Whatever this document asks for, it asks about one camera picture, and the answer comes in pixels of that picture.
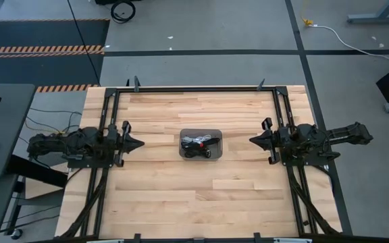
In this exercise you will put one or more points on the grey metal desk leg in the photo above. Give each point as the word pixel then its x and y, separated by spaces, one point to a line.
pixel 380 17

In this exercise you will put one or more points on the black caster wheel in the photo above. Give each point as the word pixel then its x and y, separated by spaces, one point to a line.
pixel 17 233

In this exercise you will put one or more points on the translucent grey plastic bin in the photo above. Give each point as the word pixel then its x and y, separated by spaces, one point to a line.
pixel 200 131

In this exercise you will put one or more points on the black aluminium table frame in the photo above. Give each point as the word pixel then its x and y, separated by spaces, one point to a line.
pixel 198 89

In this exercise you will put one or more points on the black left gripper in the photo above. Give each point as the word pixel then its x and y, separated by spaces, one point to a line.
pixel 122 148

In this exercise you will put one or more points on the yellow plug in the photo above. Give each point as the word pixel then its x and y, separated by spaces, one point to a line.
pixel 307 22

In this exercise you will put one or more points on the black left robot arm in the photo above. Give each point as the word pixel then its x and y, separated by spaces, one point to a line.
pixel 76 140

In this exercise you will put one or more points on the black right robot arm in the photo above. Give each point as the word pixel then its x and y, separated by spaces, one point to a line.
pixel 346 133

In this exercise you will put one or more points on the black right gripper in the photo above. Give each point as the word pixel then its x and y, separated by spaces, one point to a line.
pixel 280 140

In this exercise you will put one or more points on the black box beside table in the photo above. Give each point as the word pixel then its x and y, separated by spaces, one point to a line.
pixel 46 33

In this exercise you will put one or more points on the black desk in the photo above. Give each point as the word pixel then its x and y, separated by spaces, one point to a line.
pixel 2 135

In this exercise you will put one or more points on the black frame bracket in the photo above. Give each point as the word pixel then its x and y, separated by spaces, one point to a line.
pixel 136 82
pixel 260 85

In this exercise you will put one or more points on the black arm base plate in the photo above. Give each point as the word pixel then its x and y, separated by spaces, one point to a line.
pixel 302 162
pixel 90 164

